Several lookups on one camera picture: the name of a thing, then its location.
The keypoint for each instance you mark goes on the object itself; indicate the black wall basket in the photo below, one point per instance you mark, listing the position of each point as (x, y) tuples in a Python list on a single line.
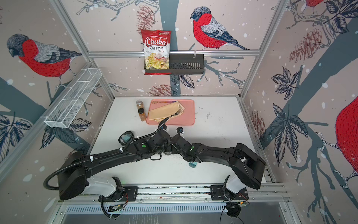
[(181, 65)]

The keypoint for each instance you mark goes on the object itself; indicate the teal wall charger front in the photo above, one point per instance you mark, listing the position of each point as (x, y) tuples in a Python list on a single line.
[(192, 165)]

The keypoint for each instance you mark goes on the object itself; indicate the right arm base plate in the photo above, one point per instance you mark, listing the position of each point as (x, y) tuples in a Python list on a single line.
[(221, 193)]

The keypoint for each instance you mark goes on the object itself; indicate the white wire mesh basket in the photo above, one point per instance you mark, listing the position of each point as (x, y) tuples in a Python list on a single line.
[(75, 96)]

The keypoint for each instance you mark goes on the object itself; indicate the pink plastic tray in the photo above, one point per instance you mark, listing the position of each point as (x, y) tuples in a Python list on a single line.
[(187, 118)]

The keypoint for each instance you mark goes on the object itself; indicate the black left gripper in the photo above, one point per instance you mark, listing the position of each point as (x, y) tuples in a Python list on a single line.
[(169, 149)]

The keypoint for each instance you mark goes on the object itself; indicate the brown spice bottle black cap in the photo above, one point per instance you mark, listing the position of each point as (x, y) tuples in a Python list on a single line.
[(142, 114)]

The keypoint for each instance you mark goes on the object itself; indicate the red cassava chips bag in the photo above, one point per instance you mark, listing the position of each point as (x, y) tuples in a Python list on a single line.
[(156, 49)]

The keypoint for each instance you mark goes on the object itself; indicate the tan spice jar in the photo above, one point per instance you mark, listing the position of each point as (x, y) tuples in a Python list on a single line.
[(139, 104)]

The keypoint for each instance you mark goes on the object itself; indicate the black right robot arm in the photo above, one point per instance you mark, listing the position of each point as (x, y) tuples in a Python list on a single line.
[(246, 164)]

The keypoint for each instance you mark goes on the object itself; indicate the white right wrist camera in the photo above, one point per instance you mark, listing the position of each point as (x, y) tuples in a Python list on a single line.
[(180, 131)]

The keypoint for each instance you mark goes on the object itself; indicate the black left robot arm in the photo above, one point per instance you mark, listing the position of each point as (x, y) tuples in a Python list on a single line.
[(75, 176)]

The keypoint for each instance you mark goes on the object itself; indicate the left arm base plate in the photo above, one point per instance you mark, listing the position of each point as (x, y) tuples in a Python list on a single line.
[(122, 194)]

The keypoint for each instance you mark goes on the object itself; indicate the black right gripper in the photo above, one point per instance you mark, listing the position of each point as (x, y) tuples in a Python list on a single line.
[(174, 152)]

